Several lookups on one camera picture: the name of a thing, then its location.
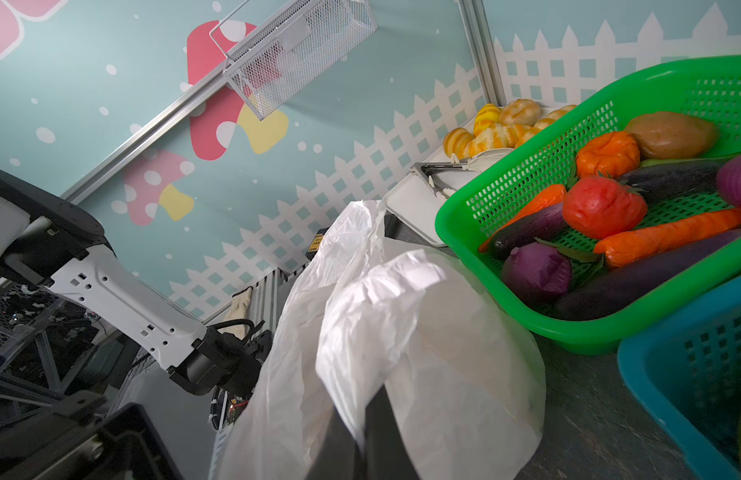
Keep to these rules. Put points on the bread loaf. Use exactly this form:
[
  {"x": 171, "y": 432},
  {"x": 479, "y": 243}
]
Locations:
[{"x": 455, "y": 143}]

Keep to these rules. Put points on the brown potato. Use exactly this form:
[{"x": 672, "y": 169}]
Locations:
[{"x": 668, "y": 135}]

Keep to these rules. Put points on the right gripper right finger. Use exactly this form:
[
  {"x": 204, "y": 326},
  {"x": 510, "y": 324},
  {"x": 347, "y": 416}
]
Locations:
[{"x": 385, "y": 456}]

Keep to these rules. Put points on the white plastic grocery bag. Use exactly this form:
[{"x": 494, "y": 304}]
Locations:
[{"x": 465, "y": 381}]

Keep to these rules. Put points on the white cutting board tray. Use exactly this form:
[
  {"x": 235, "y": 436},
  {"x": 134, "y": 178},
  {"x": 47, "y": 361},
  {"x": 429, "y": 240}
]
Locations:
[{"x": 497, "y": 132}]

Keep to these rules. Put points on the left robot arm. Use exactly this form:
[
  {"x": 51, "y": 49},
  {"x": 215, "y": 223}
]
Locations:
[{"x": 51, "y": 244}]

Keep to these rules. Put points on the green plastic basket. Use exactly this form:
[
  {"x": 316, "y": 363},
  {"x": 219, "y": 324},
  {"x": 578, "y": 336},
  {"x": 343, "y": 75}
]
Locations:
[{"x": 675, "y": 189}]

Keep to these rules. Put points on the metal tongs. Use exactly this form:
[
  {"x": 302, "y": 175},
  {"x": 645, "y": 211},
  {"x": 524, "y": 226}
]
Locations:
[{"x": 442, "y": 178}]

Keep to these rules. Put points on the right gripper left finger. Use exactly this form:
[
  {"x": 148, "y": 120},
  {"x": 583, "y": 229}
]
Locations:
[{"x": 339, "y": 457}]

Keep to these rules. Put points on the purple onion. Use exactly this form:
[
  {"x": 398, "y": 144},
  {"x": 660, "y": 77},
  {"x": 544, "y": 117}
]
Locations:
[{"x": 728, "y": 182}]

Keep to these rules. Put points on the white wire wall basket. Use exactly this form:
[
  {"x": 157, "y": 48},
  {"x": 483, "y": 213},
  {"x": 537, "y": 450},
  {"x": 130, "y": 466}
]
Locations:
[{"x": 291, "y": 48}]

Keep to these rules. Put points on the small orange carrot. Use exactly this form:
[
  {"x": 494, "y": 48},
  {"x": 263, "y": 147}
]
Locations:
[{"x": 628, "y": 247}]

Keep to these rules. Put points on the red tomato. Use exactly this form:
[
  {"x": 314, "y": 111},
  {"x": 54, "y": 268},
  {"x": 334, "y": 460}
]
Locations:
[{"x": 599, "y": 207}]

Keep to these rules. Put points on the long orange carrot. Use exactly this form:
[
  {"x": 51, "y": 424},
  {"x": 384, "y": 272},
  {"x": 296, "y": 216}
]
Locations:
[{"x": 550, "y": 196}]

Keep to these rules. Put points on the red bell pepper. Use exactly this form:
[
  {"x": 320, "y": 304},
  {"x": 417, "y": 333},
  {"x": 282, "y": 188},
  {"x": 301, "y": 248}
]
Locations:
[{"x": 612, "y": 154}]

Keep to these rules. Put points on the dark purple eggplant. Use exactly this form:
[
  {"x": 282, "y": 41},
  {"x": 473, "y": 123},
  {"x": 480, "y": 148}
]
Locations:
[{"x": 615, "y": 290}]

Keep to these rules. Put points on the teal plastic basket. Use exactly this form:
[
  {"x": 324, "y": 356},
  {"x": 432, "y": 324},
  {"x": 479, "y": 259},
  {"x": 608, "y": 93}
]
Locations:
[{"x": 685, "y": 371}]

